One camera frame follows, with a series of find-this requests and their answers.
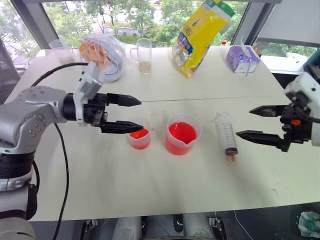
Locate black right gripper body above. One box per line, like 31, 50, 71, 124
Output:
279, 92, 313, 153

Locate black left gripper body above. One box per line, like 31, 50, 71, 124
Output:
83, 92, 110, 133

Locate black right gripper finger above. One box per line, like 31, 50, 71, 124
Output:
235, 129, 286, 151
249, 104, 288, 118

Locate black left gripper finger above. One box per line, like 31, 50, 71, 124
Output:
100, 120, 145, 135
106, 92, 143, 108

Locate small beaker with red liquid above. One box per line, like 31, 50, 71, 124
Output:
128, 118, 152, 151

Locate clear plastic syringe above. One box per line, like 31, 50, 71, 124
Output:
215, 111, 239, 163

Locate large beaker with red liquid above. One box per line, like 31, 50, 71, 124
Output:
164, 113, 203, 156

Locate short clear plastic cup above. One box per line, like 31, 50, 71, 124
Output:
48, 38, 76, 65

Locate clear plastic bag orange contents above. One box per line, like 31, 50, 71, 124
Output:
79, 34, 127, 83

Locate tall clear glass mug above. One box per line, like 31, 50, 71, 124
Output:
129, 38, 153, 74

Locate purple tissue box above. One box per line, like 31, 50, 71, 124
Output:
225, 36, 261, 76

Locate crumpled white green bag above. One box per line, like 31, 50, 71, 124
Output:
296, 211, 320, 239

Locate yellow snack bag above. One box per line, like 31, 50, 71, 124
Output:
171, 0, 236, 80

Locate grey rounded shape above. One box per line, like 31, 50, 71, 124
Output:
112, 216, 144, 240
181, 212, 216, 240

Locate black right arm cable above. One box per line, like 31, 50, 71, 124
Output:
294, 98, 320, 124

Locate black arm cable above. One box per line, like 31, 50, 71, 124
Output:
294, 98, 320, 124
31, 62, 90, 240

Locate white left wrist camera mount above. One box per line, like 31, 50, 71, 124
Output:
74, 61, 105, 126

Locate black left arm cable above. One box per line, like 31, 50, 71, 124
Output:
31, 62, 90, 240

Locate thin white cable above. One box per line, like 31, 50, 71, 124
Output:
233, 209, 254, 240

